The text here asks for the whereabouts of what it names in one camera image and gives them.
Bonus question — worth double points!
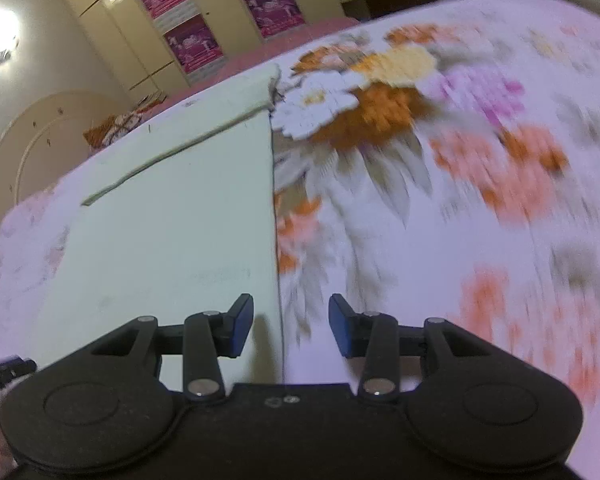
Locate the cream white towel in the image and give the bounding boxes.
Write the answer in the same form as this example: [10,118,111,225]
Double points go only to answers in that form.
[29,63,283,384]

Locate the lilac floral blanket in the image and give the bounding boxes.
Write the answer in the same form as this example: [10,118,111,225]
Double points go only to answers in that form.
[0,0,600,479]

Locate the white patterned folded cloth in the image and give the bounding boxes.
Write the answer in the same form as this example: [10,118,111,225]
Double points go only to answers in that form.
[102,110,149,145]

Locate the orange folded cloth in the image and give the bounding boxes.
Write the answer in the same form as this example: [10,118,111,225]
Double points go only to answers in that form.
[83,115,116,150]

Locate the cream wooden headboard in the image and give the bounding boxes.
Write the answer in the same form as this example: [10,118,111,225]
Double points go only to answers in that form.
[0,90,129,225]

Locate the books on nightstand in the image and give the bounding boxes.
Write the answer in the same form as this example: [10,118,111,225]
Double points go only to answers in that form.
[134,91,168,114]

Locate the pink checked bedsheet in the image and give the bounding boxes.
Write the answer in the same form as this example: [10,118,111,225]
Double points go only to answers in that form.
[89,15,362,151]

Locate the magenta poster lower left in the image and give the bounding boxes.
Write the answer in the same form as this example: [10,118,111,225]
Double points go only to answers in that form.
[163,15,225,84]

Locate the cream wardrobe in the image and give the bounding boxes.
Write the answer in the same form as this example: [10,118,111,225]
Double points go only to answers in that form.
[64,0,355,102]

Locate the magenta poster lower right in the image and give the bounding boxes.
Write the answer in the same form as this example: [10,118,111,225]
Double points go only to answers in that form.
[245,0,306,39]

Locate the wall lamp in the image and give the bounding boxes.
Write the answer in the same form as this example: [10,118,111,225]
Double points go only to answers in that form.
[0,37,19,66]

